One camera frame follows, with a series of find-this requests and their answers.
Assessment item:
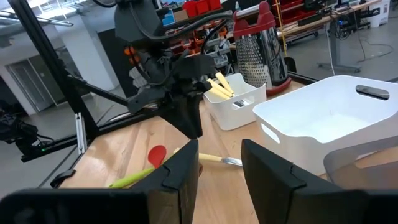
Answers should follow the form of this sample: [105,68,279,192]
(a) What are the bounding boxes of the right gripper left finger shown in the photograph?
[130,139,200,224]

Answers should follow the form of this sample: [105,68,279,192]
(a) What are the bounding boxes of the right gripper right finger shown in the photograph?
[241,139,371,224]

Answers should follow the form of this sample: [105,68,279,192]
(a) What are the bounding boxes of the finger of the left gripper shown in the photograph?
[127,86,170,114]
[160,90,205,140]

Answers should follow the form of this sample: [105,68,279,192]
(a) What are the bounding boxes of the cream handled knife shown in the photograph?
[172,147,243,167]
[210,88,231,100]

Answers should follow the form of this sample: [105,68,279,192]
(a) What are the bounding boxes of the red silicone spoon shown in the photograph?
[147,144,167,169]

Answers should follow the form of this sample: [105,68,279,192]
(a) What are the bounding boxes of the cream wooden spatula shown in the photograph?
[206,78,233,98]
[215,72,234,95]

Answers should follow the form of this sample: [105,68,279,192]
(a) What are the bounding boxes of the lime green silicone spoon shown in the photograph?
[108,166,156,189]

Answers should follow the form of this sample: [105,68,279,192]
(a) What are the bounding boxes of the white plastic bin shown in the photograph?
[203,73,267,131]
[252,75,398,175]

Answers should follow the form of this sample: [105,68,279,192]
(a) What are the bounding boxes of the wooden workbench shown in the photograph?
[279,0,383,74]

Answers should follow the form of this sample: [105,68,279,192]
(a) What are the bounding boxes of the white carton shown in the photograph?
[366,0,391,29]

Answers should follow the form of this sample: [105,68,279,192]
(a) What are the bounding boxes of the steel box grater red handle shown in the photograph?
[232,1,293,96]

